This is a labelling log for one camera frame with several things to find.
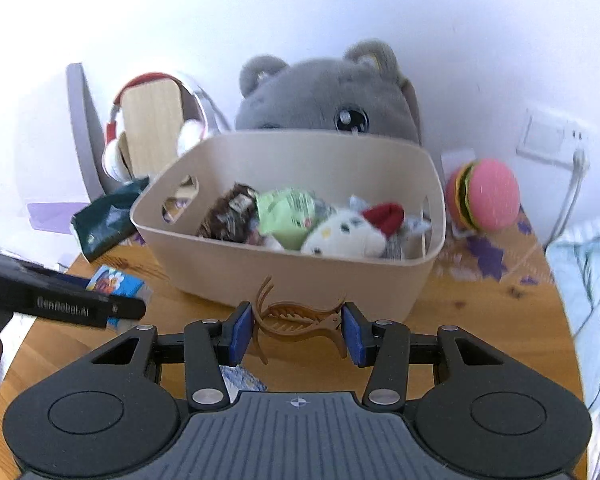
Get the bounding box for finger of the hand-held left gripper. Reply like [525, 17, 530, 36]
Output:
[0, 261, 91, 292]

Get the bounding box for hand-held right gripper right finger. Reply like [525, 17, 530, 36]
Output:
[341, 301, 511, 408]

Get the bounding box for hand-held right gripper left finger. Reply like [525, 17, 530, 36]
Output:
[87, 302, 255, 412]

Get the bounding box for brown hair claw clip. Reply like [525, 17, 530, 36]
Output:
[252, 275, 348, 366]

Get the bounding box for blue cartoon card box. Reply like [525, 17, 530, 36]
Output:
[86, 266, 153, 333]

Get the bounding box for beige plastic storage bin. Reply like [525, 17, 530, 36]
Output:
[130, 130, 447, 323]

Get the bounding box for brown scrunchie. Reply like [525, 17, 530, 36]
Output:
[196, 182, 259, 245]

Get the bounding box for green snack packet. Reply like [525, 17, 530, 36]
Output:
[255, 187, 333, 252]

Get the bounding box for wooden desktop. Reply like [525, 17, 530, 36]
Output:
[0, 200, 588, 480]

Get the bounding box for blue white tissue pack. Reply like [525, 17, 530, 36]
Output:
[219, 365, 269, 393]

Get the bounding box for dark green tissue pack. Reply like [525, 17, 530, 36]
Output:
[71, 176, 151, 263]

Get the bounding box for pink white headphones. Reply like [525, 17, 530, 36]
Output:
[101, 71, 231, 181]

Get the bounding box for purple white cabinet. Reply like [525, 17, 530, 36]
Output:
[25, 62, 108, 236]

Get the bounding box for pink burger toy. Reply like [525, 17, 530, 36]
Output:
[446, 158, 522, 233]

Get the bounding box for wooden headphone stand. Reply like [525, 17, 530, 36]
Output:
[119, 79, 186, 178]

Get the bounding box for light blue quilt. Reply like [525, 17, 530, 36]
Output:
[545, 212, 600, 480]

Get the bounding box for grey plush toy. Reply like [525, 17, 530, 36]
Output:
[235, 37, 423, 146]

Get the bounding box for white wall socket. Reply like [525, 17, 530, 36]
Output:
[516, 107, 598, 163]

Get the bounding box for white plug with cable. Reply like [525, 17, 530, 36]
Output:
[545, 142, 592, 246]

